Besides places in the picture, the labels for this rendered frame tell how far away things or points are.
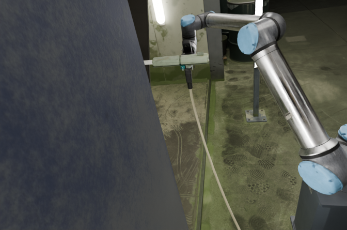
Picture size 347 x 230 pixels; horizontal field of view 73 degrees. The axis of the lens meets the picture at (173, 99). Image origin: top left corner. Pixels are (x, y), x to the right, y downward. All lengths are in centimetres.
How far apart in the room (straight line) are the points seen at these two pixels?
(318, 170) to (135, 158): 93
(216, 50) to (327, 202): 226
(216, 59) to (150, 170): 300
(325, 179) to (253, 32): 61
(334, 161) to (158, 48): 255
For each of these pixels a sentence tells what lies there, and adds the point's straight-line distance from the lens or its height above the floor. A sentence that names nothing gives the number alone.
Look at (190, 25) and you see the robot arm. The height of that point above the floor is 124.
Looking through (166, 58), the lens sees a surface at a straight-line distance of 129.
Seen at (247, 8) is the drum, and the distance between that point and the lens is 345.
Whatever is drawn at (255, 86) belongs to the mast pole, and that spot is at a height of 39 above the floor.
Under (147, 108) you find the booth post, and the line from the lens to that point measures 18.
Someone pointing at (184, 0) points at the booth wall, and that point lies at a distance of 295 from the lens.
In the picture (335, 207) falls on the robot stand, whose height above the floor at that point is 63.
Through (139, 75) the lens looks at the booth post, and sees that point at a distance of 17.
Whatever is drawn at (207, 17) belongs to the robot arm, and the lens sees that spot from 153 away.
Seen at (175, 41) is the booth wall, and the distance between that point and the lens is 310.
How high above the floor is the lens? 166
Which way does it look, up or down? 33 degrees down
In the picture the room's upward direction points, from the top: 12 degrees counter-clockwise
